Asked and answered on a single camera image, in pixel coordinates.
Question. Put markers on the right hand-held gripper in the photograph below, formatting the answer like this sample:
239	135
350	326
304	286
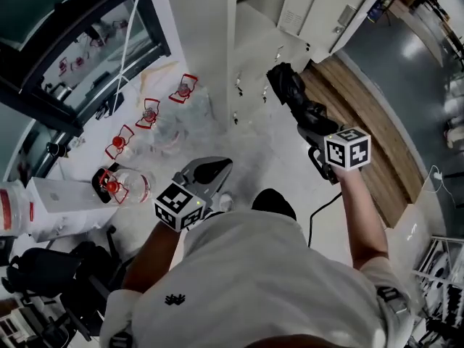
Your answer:
348	151

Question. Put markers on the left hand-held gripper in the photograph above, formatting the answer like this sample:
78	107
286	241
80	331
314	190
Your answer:
181	209

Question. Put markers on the white metal locker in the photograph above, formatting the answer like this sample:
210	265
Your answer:
319	9

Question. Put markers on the person's right forearm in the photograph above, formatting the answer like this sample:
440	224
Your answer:
362	219

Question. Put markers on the person's left forearm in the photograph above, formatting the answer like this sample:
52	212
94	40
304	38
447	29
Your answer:
156	252

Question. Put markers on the wooden floor platform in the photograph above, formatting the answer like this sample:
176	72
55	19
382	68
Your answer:
366	122

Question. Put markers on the person's black shoe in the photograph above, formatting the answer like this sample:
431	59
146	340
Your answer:
273	201

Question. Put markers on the person's white t-shirt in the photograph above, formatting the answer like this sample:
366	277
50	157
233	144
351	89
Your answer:
253	285

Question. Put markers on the white cardboard box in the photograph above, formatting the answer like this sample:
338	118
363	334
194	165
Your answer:
61	196

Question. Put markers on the black office chair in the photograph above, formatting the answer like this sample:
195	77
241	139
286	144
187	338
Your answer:
65	274

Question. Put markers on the white metal rack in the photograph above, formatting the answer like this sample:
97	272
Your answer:
442	285

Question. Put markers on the clear container with red label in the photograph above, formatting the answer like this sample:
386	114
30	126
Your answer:
14	209

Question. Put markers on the black framed glass door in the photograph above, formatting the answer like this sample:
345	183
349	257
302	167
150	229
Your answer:
72	20

